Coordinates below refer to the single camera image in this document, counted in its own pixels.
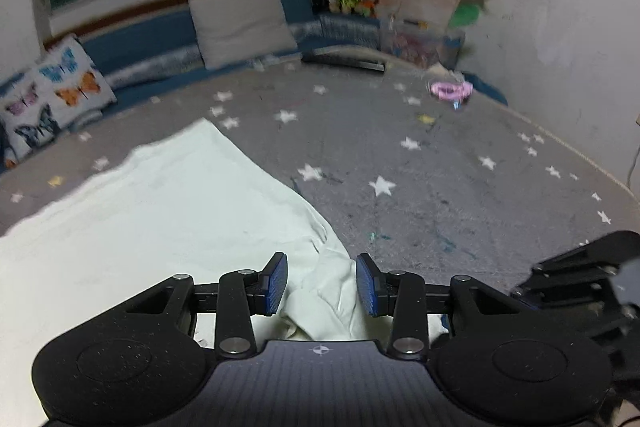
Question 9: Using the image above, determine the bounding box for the blue sofa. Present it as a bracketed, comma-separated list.
[0, 0, 508, 172]

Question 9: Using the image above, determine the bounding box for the pink hair tie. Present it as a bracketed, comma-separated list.
[430, 79, 473, 102]

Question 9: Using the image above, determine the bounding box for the clear plastic storage box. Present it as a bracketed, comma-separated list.
[382, 19, 463, 70]

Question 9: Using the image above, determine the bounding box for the grey star-print tablecloth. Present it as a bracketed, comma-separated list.
[0, 52, 640, 358]

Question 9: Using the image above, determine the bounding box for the beige pillow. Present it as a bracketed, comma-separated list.
[188, 0, 300, 70]

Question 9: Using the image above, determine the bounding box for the long black bar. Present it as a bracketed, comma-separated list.
[305, 49, 387, 74]

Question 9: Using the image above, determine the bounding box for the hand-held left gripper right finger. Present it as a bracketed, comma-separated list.
[356, 253, 526, 360]

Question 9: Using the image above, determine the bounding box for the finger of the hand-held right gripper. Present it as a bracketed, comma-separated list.
[510, 276, 622, 311]
[531, 231, 640, 281]

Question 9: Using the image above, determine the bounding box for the pale green shirt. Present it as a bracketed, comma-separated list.
[0, 117, 451, 343]

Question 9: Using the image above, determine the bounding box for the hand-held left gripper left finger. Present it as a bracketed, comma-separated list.
[117, 252, 290, 360]

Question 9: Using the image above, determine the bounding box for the butterfly print pillow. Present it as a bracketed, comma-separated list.
[0, 34, 117, 168]

